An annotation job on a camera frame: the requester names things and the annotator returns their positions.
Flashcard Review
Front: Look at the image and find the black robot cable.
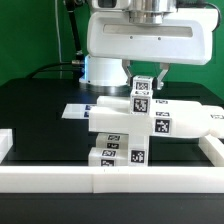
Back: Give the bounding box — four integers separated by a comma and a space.
25, 0, 86, 79

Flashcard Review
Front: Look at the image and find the white paper tag sheet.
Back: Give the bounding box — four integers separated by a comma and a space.
62, 104, 94, 119

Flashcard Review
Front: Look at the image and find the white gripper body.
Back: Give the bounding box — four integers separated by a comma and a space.
87, 8, 218, 65

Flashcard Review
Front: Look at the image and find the white left fence wall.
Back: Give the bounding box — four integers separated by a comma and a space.
0, 129, 13, 163

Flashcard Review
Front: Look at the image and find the white front fence wall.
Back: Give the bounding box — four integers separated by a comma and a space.
0, 166, 224, 193

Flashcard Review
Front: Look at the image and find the white thin cable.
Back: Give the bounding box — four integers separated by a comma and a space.
54, 0, 64, 80

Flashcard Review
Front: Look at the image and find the white chair back part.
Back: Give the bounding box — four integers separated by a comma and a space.
89, 96, 224, 139

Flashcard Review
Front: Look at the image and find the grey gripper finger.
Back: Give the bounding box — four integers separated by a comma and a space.
156, 63, 170, 90
122, 60, 133, 86

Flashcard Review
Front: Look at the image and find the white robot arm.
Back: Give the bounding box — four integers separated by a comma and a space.
83, 0, 221, 88

